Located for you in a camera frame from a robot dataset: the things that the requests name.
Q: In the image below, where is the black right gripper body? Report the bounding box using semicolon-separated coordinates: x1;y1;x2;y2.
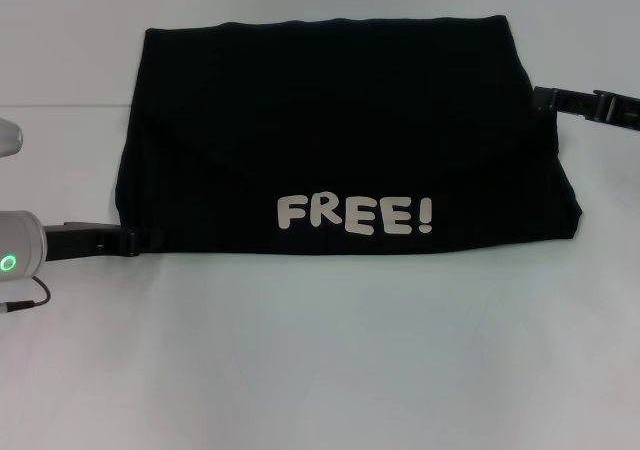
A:
591;89;640;133

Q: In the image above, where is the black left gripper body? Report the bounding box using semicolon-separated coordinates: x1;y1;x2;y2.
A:
45;221;124;262

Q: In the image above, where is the black shirt with white print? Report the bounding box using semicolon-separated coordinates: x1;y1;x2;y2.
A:
113;14;584;258

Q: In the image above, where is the black gripper cable with plug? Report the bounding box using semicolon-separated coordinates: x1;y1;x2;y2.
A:
0;276;53;314

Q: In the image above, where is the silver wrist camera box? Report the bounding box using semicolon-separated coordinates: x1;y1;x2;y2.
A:
0;116;26;159

